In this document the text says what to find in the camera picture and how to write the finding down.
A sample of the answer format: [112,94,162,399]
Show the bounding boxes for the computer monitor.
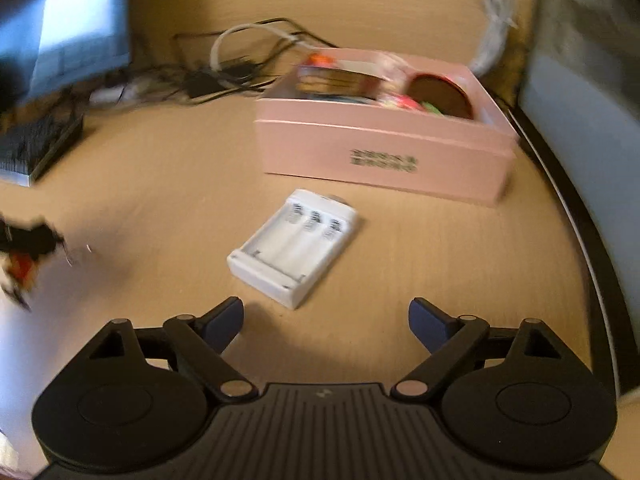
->
[0,0,132,108]

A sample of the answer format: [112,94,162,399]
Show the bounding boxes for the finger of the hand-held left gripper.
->
[0,217,67,261]
[0,277,33,312]

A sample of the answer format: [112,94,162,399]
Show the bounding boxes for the red yellow striped cupcake toy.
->
[296,62,383,102]

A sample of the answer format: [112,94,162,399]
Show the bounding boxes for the pink cardboard box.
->
[254,47,521,208]

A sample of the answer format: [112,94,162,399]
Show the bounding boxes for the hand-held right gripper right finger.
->
[391,298,576,401]

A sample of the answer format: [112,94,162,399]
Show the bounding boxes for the black power adapter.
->
[185,57,256,98]

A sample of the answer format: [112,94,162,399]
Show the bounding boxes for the round brown red-rimmed toy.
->
[404,73,475,121]

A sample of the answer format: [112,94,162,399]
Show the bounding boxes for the black keyboard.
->
[0,112,85,188]

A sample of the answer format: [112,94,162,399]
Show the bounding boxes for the white power strip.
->
[90,82,142,107]

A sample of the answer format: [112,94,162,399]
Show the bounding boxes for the white battery charger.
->
[227,189,360,310]

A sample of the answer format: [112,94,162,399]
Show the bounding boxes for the small red black toy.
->
[7,252,40,291]

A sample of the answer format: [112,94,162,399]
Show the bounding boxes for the black cable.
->
[172,17,341,107]

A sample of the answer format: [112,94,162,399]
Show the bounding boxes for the coiled white cable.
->
[469,0,519,77]

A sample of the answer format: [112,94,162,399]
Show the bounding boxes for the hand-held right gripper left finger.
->
[85,296,256,403]

